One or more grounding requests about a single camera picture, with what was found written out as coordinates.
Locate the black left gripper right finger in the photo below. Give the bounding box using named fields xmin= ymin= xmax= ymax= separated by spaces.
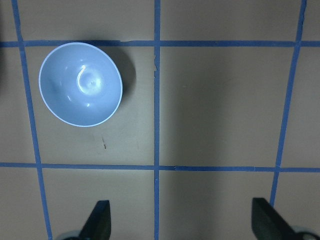
xmin=251 ymin=197 xmax=300 ymax=240

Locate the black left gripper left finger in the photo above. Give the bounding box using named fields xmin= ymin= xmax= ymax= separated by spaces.
xmin=78 ymin=200 xmax=111 ymax=240

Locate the blue bowl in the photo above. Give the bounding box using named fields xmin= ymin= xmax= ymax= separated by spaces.
xmin=38 ymin=42 xmax=123 ymax=128

